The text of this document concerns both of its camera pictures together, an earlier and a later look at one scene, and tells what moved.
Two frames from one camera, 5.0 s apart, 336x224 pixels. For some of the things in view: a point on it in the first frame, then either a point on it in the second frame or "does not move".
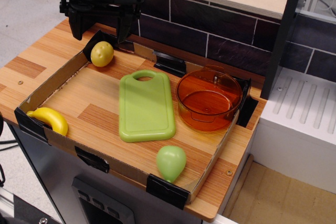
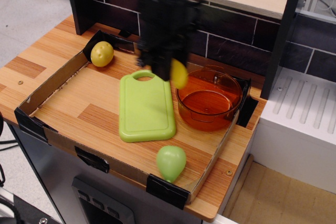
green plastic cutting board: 146,109 does not move
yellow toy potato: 102,53 does not move
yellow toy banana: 51,117 → 178,74
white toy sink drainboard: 297,131 does not move
